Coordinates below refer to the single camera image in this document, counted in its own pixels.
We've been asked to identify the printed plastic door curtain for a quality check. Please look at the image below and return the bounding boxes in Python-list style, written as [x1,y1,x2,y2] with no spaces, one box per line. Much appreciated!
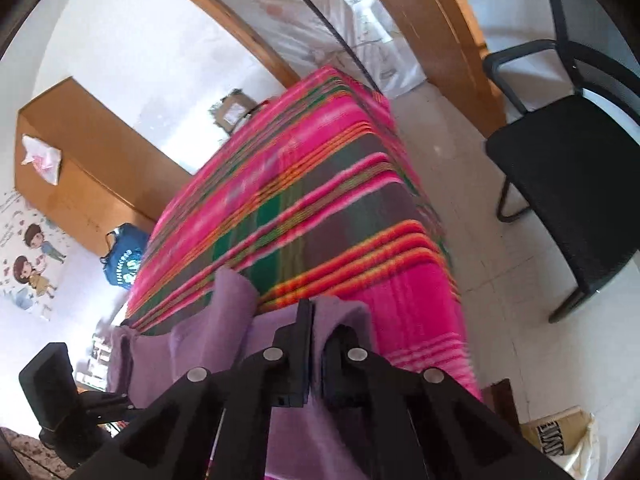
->
[225,0,428,98]

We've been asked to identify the white plastic bag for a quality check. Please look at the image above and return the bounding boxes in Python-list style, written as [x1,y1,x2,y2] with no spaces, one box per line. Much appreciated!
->
[20,134,63,186]

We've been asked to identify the pink plaid blanket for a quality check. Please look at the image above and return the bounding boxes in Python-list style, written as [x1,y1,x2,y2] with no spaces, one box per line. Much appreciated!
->
[122,66,483,403]

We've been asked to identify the blue printed tote bag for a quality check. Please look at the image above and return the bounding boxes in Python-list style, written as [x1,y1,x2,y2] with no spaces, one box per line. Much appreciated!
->
[100,223,151,288]

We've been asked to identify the black mesh office chair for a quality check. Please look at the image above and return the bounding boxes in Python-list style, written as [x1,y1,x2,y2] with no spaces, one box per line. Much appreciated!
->
[482,0,640,323]

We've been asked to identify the cartoon wall sticker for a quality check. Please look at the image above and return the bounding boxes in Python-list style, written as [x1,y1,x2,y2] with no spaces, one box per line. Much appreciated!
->
[0,190,68,318]

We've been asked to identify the wooden wardrobe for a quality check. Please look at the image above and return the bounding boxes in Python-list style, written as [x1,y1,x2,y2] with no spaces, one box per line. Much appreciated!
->
[15,77,193,256]

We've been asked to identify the wooden door frame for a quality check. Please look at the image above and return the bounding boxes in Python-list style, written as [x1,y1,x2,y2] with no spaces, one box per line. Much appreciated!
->
[137,0,301,88]

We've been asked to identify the person's left forearm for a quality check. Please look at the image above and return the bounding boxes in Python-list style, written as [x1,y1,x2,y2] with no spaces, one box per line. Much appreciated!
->
[0,427,76,480]

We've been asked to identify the wooden door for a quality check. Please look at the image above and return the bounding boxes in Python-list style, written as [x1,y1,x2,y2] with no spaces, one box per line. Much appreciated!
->
[350,0,508,138]

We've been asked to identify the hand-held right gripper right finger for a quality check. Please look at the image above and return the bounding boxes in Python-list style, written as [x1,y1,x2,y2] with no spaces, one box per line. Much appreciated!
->
[320,326,576,480]

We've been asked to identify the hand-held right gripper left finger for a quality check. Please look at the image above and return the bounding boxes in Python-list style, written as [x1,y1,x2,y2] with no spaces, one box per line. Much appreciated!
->
[75,299,313,480]

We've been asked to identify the cardboard box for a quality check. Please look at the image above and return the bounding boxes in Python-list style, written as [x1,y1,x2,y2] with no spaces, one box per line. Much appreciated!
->
[210,90,256,133]

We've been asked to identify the purple pants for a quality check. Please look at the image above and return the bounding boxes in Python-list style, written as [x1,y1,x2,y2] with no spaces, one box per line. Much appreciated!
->
[107,266,373,480]

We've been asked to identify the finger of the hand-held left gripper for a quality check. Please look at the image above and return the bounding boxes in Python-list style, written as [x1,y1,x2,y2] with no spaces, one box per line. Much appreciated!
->
[107,394,151,427]

